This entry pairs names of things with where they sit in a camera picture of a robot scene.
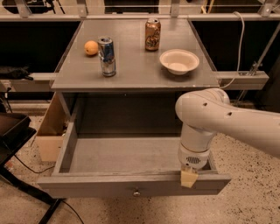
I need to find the blue silver energy can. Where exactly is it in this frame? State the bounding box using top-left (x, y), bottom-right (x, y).
top-left (97, 36), bottom-right (116, 77)

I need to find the black floor cable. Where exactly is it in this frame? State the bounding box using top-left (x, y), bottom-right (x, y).
top-left (12, 153), bottom-right (86, 224)

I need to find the white paper bowl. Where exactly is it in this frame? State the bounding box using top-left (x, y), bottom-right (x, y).
top-left (159, 49), bottom-right (200, 75)

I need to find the orange fruit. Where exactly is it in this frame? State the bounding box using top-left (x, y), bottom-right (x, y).
top-left (84, 40), bottom-right (98, 56)

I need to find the gold soda can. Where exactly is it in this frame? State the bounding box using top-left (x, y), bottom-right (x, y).
top-left (145, 18), bottom-right (161, 51)

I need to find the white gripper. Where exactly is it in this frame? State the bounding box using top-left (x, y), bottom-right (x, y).
top-left (178, 124), bottom-right (216, 188)

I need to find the metal railing frame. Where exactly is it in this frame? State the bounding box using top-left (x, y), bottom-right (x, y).
top-left (0, 0), bottom-right (279, 92)

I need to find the black chair base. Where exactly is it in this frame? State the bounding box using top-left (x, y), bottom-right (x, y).
top-left (0, 112), bottom-right (67, 224)

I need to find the grey top drawer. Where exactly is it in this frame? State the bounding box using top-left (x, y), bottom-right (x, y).
top-left (36, 99), bottom-right (233, 200)

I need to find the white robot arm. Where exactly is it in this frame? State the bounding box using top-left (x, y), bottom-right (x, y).
top-left (175, 88), bottom-right (280, 188)

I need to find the cardboard box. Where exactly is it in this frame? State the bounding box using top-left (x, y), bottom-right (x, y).
top-left (35, 94), bottom-right (68, 162)

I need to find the white cable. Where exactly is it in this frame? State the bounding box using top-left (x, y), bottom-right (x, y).
top-left (219, 10), bottom-right (246, 89)

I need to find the grey drawer cabinet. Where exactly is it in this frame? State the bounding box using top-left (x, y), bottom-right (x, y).
top-left (52, 19), bottom-right (218, 137)

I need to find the black bag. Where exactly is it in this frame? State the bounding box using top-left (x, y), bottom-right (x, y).
top-left (0, 66), bottom-right (33, 81)

